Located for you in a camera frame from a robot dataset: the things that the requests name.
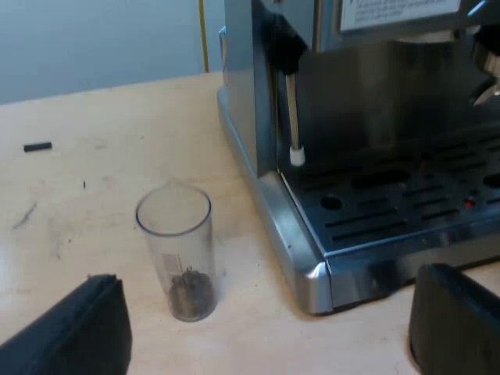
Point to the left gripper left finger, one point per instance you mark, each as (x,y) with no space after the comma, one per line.
(78,336)

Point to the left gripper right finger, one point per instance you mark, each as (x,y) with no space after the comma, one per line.
(457,324)

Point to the steel espresso machine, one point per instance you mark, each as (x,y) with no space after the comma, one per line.
(351,156)

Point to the clear measuring glass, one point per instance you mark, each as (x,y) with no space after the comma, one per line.
(181,254)

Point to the small black rod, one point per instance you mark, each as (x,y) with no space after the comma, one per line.
(37,147)

